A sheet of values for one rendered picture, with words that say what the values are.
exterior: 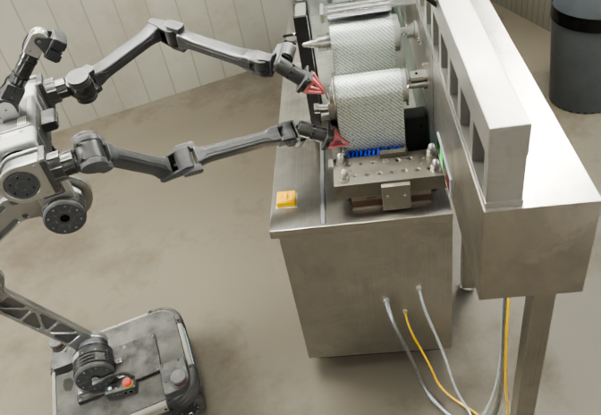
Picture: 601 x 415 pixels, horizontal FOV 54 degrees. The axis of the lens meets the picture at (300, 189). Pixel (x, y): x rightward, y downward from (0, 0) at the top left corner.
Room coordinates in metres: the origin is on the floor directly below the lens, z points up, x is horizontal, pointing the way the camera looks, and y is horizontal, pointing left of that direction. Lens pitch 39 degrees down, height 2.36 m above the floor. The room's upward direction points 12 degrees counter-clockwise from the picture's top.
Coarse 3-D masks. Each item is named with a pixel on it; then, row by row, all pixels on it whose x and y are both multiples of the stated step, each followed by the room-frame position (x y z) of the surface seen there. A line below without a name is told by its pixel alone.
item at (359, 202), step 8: (416, 192) 1.58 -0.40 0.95; (424, 192) 1.57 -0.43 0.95; (352, 200) 1.61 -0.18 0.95; (360, 200) 1.60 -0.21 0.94; (368, 200) 1.60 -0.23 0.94; (376, 200) 1.60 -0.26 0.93; (416, 200) 1.58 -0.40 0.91; (424, 200) 1.57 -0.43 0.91; (352, 208) 1.61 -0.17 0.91; (360, 208) 1.60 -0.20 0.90
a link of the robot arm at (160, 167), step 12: (84, 132) 1.46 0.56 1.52; (96, 132) 1.48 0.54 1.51; (72, 144) 1.45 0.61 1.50; (108, 144) 1.49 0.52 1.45; (108, 156) 1.46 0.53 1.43; (120, 156) 1.49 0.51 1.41; (132, 156) 1.54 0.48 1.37; (144, 156) 1.58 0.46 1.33; (168, 156) 1.68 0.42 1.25; (180, 156) 1.66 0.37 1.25; (84, 168) 1.39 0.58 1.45; (96, 168) 1.41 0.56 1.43; (108, 168) 1.43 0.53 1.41; (120, 168) 1.52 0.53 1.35; (132, 168) 1.54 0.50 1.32; (144, 168) 1.56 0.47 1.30; (156, 168) 1.59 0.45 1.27; (168, 168) 1.63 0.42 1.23; (180, 168) 1.63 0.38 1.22; (168, 180) 1.64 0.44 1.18
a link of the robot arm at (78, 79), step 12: (156, 24) 2.14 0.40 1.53; (144, 36) 2.10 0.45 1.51; (156, 36) 2.12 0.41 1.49; (168, 36) 2.09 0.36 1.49; (120, 48) 2.05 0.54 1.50; (132, 48) 2.05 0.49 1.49; (144, 48) 2.08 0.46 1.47; (108, 60) 2.00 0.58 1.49; (120, 60) 2.00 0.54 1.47; (72, 72) 1.93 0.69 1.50; (84, 72) 1.92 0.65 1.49; (96, 72) 1.94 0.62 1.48; (108, 72) 1.97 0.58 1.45; (72, 84) 1.88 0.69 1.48; (84, 84) 1.88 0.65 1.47; (96, 84) 1.96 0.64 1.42; (96, 96) 1.92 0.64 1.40
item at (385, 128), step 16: (368, 112) 1.78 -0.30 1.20; (384, 112) 1.77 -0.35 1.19; (400, 112) 1.76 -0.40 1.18; (352, 128) 1.79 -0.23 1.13; (368, 128) 1.78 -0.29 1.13; (384, 128) 1.77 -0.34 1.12; (400, 128) 1.76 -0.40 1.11; (352, 144) 1.79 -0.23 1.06; (368, 144) 1.78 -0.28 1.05; (384, 144) 1.77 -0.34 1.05; (400, 144) 1.76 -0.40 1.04
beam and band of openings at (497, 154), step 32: (448, 0) 1.55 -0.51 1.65; (448, 32) 1.39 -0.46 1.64; (480, 32) 1.33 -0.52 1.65; (448, 64) 1.40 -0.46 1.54; (480, 64) 1.18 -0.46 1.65; (448, 96) 1.39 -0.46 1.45; (480, 96) 1.05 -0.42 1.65; (512, 96) 1.02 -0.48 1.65; (480, 128) 1.00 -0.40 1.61; (512, 128) 0.92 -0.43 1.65; (480, 160) 1.08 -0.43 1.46; (512, 160) 0.92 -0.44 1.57; (480, 192) 0.97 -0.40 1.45; (512, 192) 0.92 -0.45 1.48
